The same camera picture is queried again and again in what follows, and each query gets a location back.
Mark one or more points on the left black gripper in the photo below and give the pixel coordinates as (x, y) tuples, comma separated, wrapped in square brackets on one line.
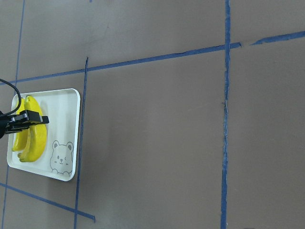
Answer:
[(24, 118)]

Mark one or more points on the white rectangular bear tray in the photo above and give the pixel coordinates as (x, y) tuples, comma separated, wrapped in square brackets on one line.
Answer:
[(58, 160)]

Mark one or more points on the yellow banana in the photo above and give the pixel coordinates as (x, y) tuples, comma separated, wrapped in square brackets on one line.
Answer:
[(21, 137), (37, 137)]

